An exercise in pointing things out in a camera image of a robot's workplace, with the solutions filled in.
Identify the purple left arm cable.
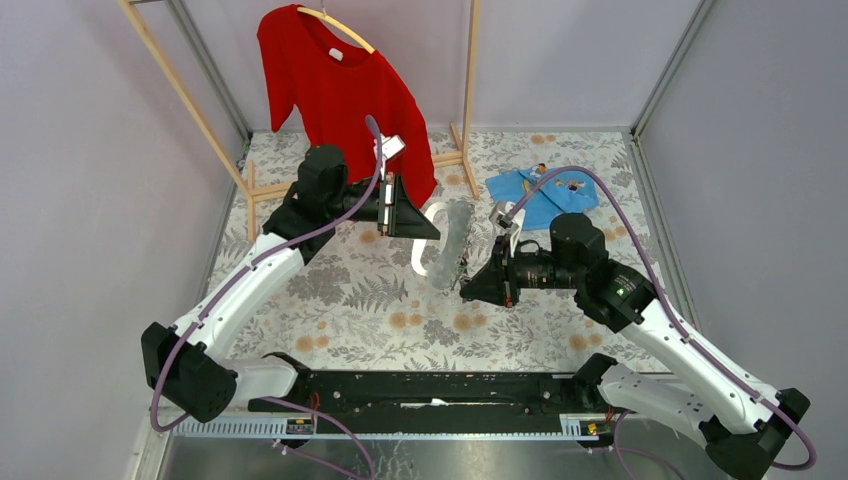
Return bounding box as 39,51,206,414
149,115,386,434

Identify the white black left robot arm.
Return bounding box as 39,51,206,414
141,137,440,431

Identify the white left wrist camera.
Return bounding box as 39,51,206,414
374,135,406,164

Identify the wooden clothes rack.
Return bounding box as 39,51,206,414
117,0,482,242

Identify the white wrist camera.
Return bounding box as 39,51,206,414
374,135,406,164
489,201,521,240

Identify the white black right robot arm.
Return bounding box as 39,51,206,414
460,214,810,479

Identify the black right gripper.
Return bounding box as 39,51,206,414
459,233,582,308

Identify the red t-shirt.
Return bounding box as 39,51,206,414
257,4,437,207

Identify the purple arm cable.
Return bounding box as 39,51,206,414
506,165,818,473
149,115,386,434

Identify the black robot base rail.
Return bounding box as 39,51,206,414
247,354,641,439

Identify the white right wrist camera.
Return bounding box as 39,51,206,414
489,201,521,240

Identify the blue printed child shirt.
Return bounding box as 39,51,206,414
485,163,599,231

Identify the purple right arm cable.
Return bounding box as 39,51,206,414
506,165,818,473

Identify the wooden clothes hanger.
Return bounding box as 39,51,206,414
297,1,376,54

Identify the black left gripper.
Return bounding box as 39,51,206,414
326,171,441,238

